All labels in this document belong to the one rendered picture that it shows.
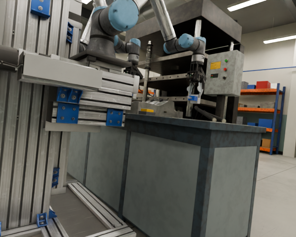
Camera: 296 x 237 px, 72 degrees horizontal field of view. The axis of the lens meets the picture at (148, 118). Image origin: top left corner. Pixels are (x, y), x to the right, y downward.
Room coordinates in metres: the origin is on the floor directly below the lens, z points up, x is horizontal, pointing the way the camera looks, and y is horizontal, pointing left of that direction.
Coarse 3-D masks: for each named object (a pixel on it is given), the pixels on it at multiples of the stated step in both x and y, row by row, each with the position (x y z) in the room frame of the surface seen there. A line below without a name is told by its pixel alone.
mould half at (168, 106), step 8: (136, 104) 1.45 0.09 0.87; (144, 104) 1.47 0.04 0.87; (152, 104) 1.52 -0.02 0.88; (160, 104) 1.59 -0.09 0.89; (168, 104) 1.63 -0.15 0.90; (128, 112) 1.51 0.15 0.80; (136, 112) 1.44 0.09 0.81; (160, 112) 1.58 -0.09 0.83; (168, 112) 1.64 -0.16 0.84; (176, 112) 1.70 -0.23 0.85
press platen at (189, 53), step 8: (168, 56) 2.43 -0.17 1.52; (176, 56) 2.33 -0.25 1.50; (184, 56) 2.25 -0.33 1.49; (144, 64) 2.79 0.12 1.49; (152, 64) 2.74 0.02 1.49; (160, 64) 2.70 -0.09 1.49; (168, 64) 2.66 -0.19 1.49; (176, 64) 2.62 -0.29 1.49; (184, 64) 2.58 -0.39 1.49; (160, 72) 3.18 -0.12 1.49; (168, 72) 3.12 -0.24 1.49; (176, 72) 3.07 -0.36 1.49; (184, 72) 3.01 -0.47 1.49
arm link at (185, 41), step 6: (180, 36) 1.17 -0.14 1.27; (186, 36) 1.14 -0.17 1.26; (192, 36) 1.16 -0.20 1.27; (180, 42) 1.17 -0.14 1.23; (186, 42) 1.14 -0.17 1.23; (192, 42) 1.16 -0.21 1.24; (198, 42) 1.19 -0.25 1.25; (180, 48) 1.22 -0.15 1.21; (186, 48) 1.19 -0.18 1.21; (192, 48) 1.19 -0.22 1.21
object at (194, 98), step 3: (186, 96) 1.20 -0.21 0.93; (189, 96) 1.21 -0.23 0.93; (192, 96) 1.23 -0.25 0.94; (195, 96) 1.23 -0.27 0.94; (198, 96) 1.25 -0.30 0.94; (189, 99) 1.24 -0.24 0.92; (192, 99) 1.23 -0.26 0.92; (195, 99) 1.23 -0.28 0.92; (198, 99) 1.26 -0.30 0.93; (192, 102) 1.27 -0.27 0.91; (195, 102) 1.26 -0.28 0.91; (198, 102) 1.26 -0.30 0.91
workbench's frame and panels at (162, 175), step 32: (128, 128) 1.46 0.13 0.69; (160, 128) 1.22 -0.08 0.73; (192, 128) 1.04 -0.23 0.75; (224, 128) 1.00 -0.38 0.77; (256, 128) 1.26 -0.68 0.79; (96, 160) 1.79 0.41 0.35; (128, 160) 1.43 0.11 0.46; (160, 160) 1.20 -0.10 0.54; (192, 160) 1.03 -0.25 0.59; (224, 160) 1.07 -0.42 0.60; (256, 160) 1.35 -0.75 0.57; (96, 192) 1.74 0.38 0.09; (128, 192) 1.41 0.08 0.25; (160, 192) 1.18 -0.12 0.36; (192, 192) 1.01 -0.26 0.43; (224, 192) 1.09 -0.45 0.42; (160, 224) 1.16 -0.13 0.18; (192, 224) 1.00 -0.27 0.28; (224, 224) 1.12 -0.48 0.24
